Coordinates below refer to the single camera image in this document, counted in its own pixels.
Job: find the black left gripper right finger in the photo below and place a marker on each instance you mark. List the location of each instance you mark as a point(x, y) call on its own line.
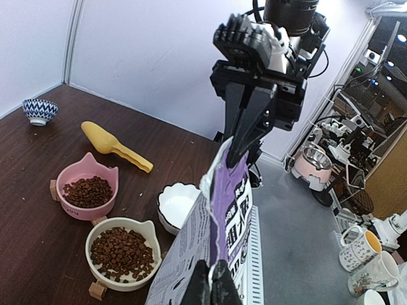
point(222, 287)

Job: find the pink steel pet feeder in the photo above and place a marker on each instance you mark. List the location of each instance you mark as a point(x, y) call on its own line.
point(312, 164)

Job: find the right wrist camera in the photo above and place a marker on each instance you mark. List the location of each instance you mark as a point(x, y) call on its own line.
point(255, 46)

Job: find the yellow plastic scoop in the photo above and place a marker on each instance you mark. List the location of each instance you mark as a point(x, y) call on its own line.
point(106, 143)

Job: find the purple pet food bag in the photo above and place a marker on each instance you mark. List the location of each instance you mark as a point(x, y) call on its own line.
point(217, 228)

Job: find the floral mug yellow inside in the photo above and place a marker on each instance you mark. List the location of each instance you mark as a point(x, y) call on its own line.
point(360, 251)

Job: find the blue white patterned bowl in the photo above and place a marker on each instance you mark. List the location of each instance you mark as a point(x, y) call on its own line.
point(38, 111)

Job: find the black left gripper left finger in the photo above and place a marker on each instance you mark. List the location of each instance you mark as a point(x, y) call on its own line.
point(198, 291)

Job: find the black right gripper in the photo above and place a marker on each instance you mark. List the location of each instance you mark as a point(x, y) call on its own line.
point(250, 113)

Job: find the kibble in pink bowl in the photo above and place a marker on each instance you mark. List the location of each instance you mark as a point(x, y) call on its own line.
point(88, 193)

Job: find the aluminium corner post right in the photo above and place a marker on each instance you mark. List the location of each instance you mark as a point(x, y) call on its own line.
point(72, 33)

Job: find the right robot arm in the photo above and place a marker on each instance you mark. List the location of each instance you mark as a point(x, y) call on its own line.
point(307, 31)

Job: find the white floral mug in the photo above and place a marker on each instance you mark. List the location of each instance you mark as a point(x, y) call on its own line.
point(381, 274)

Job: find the white scalloped dish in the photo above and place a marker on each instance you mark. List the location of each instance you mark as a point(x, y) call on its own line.
point(174, 204)

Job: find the cream pet bowl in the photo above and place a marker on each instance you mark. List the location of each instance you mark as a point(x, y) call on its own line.
point(146, 229)

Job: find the wooden stand under cream bowl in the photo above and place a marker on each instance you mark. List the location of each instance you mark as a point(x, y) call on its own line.
point(97, 290)

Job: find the pink pet bowl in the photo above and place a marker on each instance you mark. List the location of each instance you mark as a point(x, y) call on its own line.
point(86, 168)

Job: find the kibble in cream bowl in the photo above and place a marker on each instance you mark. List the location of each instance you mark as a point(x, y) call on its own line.
point(119, 252)

